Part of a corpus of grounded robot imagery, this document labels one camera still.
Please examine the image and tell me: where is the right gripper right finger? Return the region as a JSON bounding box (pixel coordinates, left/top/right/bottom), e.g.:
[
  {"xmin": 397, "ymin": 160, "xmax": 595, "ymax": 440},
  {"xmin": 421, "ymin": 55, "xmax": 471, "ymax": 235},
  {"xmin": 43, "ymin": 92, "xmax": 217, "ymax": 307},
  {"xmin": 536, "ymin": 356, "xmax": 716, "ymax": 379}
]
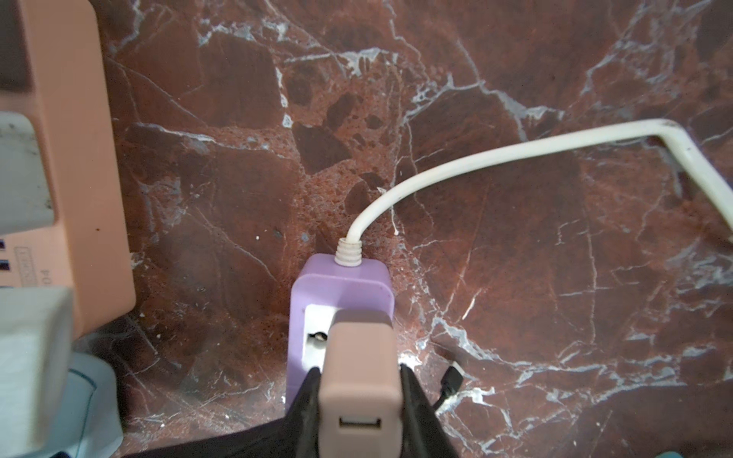
[{"xmin": 400, "ymin": 364, "xmax": 458, "ymax": 458}]

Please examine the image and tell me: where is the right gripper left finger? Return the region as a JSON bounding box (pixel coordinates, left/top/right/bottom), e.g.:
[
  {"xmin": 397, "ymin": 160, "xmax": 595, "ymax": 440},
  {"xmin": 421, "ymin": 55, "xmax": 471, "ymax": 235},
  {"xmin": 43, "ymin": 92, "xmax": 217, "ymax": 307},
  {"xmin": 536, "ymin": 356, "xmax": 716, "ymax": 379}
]
[{"xmin": 137, "ymin": 368, "xmax": 321, "ymax": 458}]

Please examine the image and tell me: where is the black cable to lavender mouse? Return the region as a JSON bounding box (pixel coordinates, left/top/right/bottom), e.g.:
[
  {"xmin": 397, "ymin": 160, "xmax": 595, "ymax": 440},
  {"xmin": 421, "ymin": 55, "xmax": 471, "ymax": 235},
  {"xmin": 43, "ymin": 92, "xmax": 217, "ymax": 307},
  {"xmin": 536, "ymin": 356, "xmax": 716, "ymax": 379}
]
[{"xmin": 431, "ymin": 360, "xmax": 466, "ymax": 412}]

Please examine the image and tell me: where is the pink usb charger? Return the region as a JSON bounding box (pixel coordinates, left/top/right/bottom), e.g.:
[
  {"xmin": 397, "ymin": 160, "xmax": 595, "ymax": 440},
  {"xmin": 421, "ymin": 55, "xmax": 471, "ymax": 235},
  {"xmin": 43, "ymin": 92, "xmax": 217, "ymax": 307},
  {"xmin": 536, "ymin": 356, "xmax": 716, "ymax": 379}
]
[{"xmin": 318, "ymin": 309, "xmax": 404, "ymax": 457}]

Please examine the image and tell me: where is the purple power strip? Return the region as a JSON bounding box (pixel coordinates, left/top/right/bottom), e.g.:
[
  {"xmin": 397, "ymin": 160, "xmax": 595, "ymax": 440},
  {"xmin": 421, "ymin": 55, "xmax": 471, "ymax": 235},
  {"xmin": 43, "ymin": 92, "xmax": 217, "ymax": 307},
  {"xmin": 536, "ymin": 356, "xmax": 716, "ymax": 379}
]
[{"xmin": 284, "ymin": 254, "xmax": 395, "ymax": 408}]

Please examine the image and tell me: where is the orange power strip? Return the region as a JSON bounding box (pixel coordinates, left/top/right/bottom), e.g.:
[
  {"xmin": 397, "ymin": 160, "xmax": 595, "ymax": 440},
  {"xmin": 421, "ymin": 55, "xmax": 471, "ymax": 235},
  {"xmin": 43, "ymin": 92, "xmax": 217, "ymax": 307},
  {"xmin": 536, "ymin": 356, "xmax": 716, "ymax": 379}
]
[{"xmin": 1, "ymin": 1, "xmax": 136, "ymax": 336}]

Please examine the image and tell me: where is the white power cord left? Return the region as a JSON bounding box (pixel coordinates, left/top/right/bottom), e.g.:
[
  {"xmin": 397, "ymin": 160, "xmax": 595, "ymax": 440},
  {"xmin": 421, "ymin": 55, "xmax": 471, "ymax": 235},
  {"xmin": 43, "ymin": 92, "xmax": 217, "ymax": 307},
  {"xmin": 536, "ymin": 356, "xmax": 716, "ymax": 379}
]
[{"xmin": 334, "ymin": 118, "xmax": 733, "ymax": 268}]

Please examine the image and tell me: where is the light blue wireless mouse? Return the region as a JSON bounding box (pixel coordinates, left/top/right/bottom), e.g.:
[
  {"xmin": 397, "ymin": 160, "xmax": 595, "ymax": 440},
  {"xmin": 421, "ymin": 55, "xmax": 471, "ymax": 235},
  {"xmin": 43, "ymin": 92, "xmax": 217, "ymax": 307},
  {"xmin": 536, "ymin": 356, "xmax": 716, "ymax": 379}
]
[{"xmin": 34, "ymin": 352, "xmax": 123, "ymax": 458}]

